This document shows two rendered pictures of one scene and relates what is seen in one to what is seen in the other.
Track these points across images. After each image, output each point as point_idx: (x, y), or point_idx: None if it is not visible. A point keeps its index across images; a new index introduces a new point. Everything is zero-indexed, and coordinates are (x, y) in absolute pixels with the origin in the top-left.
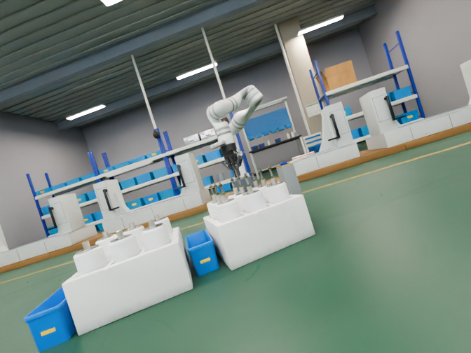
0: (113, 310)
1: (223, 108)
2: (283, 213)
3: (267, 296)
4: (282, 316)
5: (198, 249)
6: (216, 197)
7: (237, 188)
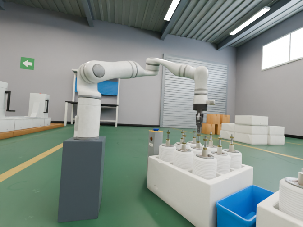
0: None
1: None
2: None
3: (263, 186)
4: (270, 183)
5: (269, 194)
6: (221, 149)
7: (102, 152)
